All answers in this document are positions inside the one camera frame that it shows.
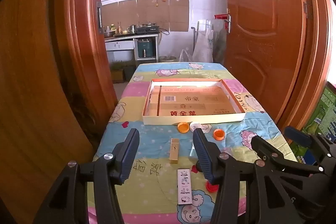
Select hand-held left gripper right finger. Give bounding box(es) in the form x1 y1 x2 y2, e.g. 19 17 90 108
192 128 300 224

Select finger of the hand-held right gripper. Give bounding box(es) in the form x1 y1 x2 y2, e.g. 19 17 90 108
284 126 336 159
251 136 326 177

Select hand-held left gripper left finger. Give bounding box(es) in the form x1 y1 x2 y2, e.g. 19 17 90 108
33 128 140 224

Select red bottle cap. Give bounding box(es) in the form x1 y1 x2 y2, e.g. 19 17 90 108
205 180 219 192

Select white cartoon-print lighter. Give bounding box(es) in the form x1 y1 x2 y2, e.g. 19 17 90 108
177 168 193 205

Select shallow orange-rimmed cardboard box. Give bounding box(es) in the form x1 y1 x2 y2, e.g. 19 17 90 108
142 79 246 125

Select green printed carton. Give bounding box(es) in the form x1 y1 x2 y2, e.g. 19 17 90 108
289 86 336 165

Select dark planter box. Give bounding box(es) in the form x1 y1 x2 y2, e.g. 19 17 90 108
123 64 135 81

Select crate with green plants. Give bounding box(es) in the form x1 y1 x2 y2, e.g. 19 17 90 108
110 61 125 83

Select brown wooden door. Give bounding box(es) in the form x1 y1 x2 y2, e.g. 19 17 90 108
223 0 306 125

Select white plastic bag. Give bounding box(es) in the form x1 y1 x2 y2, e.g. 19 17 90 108
179 49 193 62

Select white woven sack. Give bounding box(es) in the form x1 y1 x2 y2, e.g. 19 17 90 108
192 27 214 63

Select teal air fryer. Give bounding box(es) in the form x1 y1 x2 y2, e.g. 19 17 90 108
138 39 155 59

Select large clear plastic bag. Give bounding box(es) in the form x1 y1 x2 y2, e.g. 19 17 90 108
213 27 227 63

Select white kitchen counter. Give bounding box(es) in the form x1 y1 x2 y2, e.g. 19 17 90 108
104 33 160 63

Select brown wooden board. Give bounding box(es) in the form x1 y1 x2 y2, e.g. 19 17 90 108
0 0 95 214

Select metal door hinge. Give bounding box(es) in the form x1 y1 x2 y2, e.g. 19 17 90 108
304 0 313 20

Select black gas stove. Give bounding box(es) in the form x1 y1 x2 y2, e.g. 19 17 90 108
137 25 160 33

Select metal latch plate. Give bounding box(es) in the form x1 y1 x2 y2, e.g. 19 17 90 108
96 2 103 35

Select wooden door frame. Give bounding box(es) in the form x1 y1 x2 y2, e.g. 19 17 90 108
54 0 332 135

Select cardboard sheets on wall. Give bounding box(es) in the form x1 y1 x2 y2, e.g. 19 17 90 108
101 0 190 32

